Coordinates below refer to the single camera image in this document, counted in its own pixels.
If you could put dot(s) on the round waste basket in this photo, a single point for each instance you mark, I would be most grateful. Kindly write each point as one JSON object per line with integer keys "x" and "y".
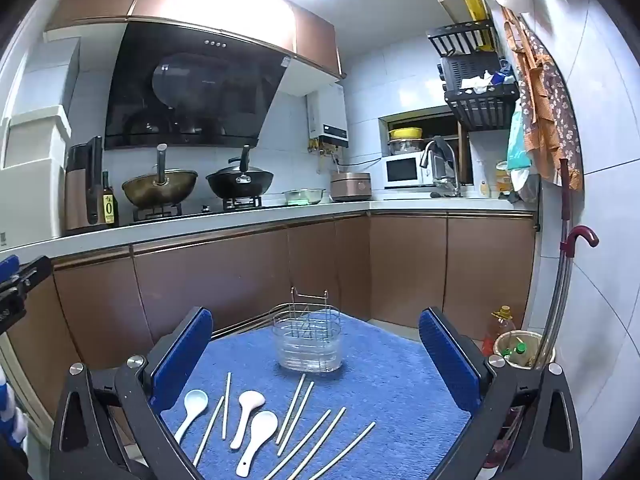
{"x": 520, "y": 350}

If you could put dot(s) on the blue towel mat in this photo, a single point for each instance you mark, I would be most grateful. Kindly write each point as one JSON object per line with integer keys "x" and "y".
{"x": 380, "y": 400}

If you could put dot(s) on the steel pot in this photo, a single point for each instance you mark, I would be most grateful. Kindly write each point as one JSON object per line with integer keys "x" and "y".
{"x": 405, "y": 147}

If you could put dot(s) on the dark oil bottle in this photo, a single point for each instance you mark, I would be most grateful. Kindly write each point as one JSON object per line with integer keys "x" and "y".
{"x": 109, "y": 202}

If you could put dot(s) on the white microwave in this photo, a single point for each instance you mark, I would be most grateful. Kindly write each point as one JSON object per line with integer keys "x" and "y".
{"x": 406, "y": 170}

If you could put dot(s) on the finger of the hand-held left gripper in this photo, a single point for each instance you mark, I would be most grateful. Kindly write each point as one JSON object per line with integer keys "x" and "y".
{"x": 9, "y": 266}
{"x": 35, "y": 269}

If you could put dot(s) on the wooden rolling pin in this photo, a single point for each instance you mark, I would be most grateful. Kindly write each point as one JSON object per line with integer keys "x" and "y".
{"x": 447, "y": 10}

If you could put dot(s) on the brown rice cooker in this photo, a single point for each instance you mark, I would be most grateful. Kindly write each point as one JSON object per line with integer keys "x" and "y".
{"x": 351, "y": 185}

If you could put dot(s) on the black range hood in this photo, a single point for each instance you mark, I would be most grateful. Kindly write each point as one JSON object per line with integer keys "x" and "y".
{"x": 185, "y": 90}

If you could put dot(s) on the white ceramic spoon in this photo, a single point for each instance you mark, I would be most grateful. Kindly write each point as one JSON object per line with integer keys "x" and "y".
{"x": 247, "y": 407}
{"x": 192, "y": 402}
{"x": 260, "y": 430}

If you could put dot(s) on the black wall rack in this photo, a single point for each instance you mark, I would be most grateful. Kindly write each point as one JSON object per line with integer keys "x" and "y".
{"x": 475, "y": 105}

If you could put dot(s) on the white water heater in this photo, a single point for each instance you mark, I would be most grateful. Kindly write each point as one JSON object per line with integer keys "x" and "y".
{"x": 327, "y": 115}

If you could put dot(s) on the brass wok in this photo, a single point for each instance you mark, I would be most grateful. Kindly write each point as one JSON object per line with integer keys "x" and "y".
{"x": 160, "y": 187}

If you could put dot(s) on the large cooking oil bottle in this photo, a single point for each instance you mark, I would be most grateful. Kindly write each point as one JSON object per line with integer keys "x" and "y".
{"x": 500, "y": 325}

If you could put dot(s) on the yellow roll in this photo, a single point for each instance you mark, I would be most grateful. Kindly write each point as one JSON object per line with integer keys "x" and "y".
{"x": 475, "y": 15}

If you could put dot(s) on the white appliance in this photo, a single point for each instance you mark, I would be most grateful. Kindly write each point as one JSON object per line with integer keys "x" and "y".
{"x": 35, "y": 160}

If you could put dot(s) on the glass bowl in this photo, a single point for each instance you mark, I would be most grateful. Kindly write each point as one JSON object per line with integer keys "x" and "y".
{"x": 304, "y": 195}

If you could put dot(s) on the gas stove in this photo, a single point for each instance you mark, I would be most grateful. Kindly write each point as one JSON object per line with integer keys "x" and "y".
{"x": 200, "y": 210}

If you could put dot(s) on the clear drinking glass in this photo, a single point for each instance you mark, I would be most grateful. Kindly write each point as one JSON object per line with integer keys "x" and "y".
{"x": 310, "y": 345}

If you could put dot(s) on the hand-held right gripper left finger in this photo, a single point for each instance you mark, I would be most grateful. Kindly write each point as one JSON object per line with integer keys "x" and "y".
{"x": 180, "y": 360}

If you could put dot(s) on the white kitchen countertop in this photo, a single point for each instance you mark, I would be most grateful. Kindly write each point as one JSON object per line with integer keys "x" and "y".
{"x": 200, "y": 227}

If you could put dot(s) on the teal plastic bag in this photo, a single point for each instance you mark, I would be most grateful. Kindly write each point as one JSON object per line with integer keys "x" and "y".
{"x": 517, "y": 145}

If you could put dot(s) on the brown thermos kettle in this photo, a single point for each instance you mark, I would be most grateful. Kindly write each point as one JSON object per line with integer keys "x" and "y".
{"x": 80, "y": 185}

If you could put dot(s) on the steel faucet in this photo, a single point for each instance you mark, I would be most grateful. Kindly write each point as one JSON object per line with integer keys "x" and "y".
{"x": 442, "y": 160}

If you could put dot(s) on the set of pale chopsticks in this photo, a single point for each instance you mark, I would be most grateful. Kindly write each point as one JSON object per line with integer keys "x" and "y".
{"x": 226, "y": 405}

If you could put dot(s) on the black frying pan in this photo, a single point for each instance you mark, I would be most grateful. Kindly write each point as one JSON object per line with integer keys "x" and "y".
{"x": 240, "y": 182}

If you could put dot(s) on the orange floral apron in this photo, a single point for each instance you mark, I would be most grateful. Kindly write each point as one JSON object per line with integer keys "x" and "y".
{"x": 545, "y": 100}

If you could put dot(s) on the brown base cabinets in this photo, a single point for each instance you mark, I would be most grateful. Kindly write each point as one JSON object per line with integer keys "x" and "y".
{"x": 225, "y": 280}

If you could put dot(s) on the yellow pot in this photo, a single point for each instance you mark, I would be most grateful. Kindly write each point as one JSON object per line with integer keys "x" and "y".
{"x": 405, "y": 133}

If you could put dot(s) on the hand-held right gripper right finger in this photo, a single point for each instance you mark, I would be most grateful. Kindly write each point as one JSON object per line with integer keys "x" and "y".
{"x": 450, "y": 360}

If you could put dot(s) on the striped blue white cloth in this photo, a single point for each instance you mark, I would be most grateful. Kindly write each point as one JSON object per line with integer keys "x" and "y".
{"x": 7, "y": 410}

